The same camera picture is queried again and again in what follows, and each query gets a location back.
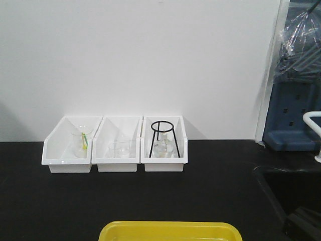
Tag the glass beaker with green stirrer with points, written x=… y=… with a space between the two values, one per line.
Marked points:
x=80 y=140

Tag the black lab sink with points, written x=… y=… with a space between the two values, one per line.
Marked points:
x=288 y=189

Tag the clear plastic bag of tubes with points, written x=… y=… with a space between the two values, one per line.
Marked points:
x=299 y=55

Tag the white left storage bin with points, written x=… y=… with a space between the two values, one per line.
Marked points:
x=57 y=148

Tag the white right storage bin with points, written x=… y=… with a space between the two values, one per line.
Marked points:
x=172 y=164

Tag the yellow plastic tray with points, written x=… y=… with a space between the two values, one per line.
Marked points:
x=169 y=230

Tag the black wire tripod stand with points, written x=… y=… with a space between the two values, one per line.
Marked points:
x=163 y=127

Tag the white storage bin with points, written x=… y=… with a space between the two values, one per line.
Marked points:
x=110 y=129
x=57 y=148
x=172 y=164

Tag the blue pegboard rack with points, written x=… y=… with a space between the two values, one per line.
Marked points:
x=285 y=129

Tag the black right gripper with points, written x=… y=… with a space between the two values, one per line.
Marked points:
x=302 y=224

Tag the white middle storage bin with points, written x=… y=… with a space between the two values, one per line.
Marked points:
x=110 y=129

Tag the clear glass flask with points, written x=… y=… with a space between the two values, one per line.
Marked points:
x=163 y=147

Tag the clear glass beaker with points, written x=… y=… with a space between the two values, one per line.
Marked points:
x=119 y=148

